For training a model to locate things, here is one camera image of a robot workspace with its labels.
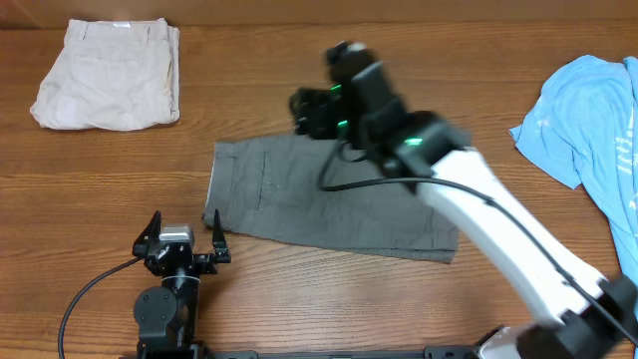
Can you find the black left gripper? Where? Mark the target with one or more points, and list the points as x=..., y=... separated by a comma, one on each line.
x=205, y=260

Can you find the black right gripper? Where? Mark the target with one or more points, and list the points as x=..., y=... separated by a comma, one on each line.
x=316, y=116

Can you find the grey shorts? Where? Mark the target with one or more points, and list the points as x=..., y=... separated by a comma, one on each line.
x=267, y=187

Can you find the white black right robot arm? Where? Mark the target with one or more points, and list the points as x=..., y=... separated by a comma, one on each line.
x=576, y=311

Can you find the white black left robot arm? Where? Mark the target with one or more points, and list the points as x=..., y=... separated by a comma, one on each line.
x=167, y=314

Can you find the folded beige shorts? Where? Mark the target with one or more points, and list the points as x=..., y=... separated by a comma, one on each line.
x=119, y=76

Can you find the light blue t-shirt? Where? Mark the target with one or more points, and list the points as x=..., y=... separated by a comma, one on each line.
x=583, y=131

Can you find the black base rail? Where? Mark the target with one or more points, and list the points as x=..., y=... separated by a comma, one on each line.
x=429, y=352

